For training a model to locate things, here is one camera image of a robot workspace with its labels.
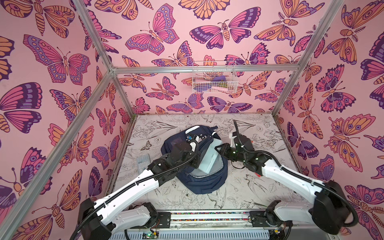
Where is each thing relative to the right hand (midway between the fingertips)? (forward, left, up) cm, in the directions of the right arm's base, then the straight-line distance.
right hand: (215, 146), depth 79 cm
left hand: (-6, +7, +5) cm, 11 cm away
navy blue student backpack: (-15, +11, -10) cm, 21 cm away
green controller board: (-37, +33, -21) cm, 54 cm away
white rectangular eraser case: (-2, +4, -4) cm, 6 cm away
